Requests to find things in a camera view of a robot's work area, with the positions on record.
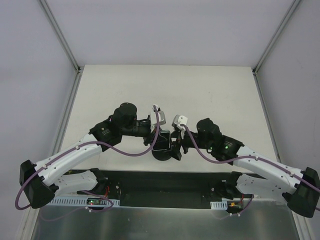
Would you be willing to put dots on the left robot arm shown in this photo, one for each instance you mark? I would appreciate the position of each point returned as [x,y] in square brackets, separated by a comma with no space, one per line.
[46,179]

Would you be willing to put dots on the aluminium frame post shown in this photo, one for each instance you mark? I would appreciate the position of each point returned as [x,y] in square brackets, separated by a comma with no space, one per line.
[293,7]
[44,5]

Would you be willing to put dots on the left white cable duct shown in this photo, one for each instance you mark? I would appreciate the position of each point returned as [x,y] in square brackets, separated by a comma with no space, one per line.
[76,201]

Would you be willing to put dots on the right aluminium frame post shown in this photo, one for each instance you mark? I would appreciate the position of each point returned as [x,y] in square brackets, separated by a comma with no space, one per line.
[293,7]

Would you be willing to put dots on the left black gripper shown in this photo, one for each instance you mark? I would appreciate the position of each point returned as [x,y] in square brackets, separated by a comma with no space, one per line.
[149,132]

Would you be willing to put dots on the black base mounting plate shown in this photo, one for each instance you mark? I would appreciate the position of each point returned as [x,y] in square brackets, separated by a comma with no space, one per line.
[180,190]

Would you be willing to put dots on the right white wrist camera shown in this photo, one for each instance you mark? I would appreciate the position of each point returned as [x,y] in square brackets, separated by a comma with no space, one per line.
[179,124]

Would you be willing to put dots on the left aluminium frame post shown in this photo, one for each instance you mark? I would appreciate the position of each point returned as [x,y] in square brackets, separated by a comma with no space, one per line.
[44,5]

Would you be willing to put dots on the right white cable duct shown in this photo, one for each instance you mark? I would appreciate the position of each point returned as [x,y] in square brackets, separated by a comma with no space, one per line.
[219,205]

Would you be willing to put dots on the black smartphone clear case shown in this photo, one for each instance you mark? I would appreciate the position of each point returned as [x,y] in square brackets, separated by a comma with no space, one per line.
[163,142]

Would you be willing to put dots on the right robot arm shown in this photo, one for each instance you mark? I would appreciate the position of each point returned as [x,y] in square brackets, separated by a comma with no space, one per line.
[298,188]

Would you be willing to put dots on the white cable duct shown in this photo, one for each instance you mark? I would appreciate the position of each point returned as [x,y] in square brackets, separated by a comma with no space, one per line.
[219,205]
[76,201]

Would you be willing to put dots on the black phone stand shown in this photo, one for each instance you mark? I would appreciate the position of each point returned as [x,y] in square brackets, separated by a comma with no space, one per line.
[161,155]

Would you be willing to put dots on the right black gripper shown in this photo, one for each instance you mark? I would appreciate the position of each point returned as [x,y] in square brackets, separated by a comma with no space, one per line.
[181,141]

